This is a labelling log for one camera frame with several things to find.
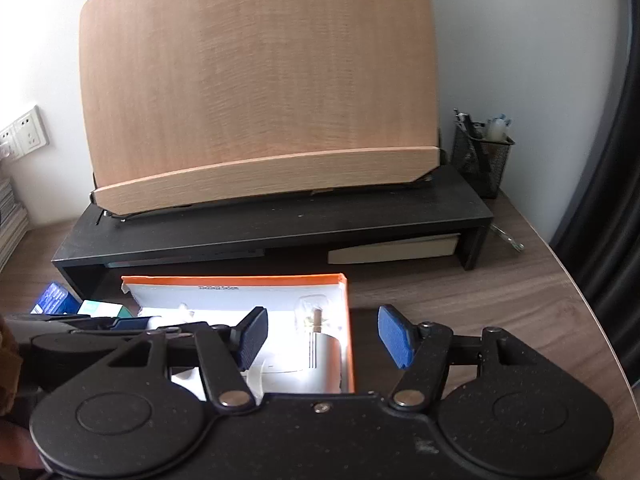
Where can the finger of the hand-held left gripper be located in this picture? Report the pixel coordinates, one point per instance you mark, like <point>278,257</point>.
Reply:
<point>125,324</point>

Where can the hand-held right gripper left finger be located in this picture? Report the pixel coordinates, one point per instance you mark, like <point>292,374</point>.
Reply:
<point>252,335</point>

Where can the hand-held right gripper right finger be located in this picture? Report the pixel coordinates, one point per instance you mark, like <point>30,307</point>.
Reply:
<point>392,332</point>

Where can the white cartoon bandage box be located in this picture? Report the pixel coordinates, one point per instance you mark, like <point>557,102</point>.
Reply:
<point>100,307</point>

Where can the orange cardboard box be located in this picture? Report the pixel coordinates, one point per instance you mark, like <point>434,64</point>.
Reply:
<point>225,287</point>

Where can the person's left hand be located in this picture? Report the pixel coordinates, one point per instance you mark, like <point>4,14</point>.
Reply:
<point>17,445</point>

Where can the blue medicine box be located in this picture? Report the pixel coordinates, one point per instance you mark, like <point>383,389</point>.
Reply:
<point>55,297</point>

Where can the white cylindrical handheld device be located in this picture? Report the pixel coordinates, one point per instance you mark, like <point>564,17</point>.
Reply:
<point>310,360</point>

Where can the clear plastic part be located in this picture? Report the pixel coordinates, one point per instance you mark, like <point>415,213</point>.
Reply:
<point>320,312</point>

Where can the beige book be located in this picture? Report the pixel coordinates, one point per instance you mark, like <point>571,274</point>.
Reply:
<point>400,250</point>

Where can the black monitor riser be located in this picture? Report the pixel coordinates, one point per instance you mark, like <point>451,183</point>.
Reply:
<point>280,220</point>

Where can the stack of papers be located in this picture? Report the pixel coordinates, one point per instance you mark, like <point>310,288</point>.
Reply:
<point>11,220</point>

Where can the black mesh pen holder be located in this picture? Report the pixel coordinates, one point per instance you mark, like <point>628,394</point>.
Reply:
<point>482,165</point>

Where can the black pens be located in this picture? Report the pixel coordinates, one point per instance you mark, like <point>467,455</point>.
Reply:
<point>465,122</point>

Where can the white glue bottle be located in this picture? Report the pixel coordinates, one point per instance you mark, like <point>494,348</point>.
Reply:
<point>499,129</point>

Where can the wooden reading stand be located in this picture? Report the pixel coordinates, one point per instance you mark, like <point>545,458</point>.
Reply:
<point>260,75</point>

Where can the white wall socket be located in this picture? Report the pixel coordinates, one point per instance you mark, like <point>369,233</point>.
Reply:
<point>6,142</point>
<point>31,130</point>

